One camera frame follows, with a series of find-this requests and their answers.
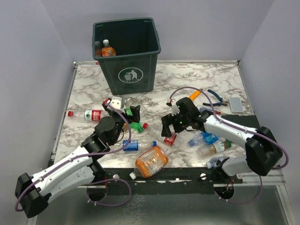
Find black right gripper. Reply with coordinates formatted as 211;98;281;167
161;110;190;137

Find red label clear bottle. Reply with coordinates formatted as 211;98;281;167
149;129;177;147

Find large orange juice bottle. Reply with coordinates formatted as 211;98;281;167
101;39;116;57
129;146;169;180

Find clear glass-like jar bottle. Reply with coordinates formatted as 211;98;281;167
125;97;148;113

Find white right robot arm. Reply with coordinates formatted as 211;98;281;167
161;97;283;183

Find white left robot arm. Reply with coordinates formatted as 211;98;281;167
15;99;140;218

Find dark green trash bin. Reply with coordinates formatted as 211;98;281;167
92;17;161;95

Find green plastic bottle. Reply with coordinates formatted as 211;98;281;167
124;106;148;133

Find yellow utility knife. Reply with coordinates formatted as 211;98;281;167
189;90;202;101

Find blue label bottle near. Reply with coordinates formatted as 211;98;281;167
122;139;157;153

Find light blue label bottle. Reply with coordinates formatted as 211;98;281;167
188;132;218;147

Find red cap water bottle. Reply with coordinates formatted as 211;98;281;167
67;109;106;122

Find green cap milk tea bottle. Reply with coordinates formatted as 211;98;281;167
198;140;232;158

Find small clear blue cap bottle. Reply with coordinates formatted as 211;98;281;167
206;156;227;169

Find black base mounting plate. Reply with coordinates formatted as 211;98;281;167
106;167;231;195

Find grey white power bank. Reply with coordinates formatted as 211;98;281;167
229;97;244;113

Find black flat box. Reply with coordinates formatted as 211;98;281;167
221;115;261;129

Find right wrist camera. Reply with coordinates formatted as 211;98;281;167
166;98;180;116

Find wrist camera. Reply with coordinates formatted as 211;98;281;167
104;96;124;110
166;98;180;116

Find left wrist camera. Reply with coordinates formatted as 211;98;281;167
104;96;124;110

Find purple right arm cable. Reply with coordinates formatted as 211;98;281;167
169;86;289;204

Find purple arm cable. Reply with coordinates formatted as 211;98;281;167
14;100;132;211
169;86;289;204

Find blue handled pliers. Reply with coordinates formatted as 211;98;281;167
202;89;229;107

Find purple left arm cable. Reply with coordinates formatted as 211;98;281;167
14;100;132;211

